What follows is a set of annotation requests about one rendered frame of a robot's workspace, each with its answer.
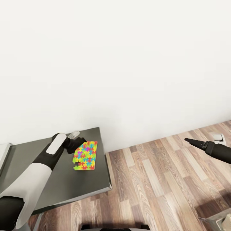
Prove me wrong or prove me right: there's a jigsaw puzzle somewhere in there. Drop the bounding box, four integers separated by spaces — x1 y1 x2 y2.
73 141 98 170

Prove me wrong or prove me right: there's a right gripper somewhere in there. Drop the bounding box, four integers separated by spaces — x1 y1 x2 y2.
184 138 231 164

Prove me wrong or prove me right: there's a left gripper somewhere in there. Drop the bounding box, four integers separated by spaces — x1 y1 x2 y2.
66 137 87 154

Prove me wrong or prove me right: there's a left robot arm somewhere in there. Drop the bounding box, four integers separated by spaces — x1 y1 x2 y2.
0 131 87 231

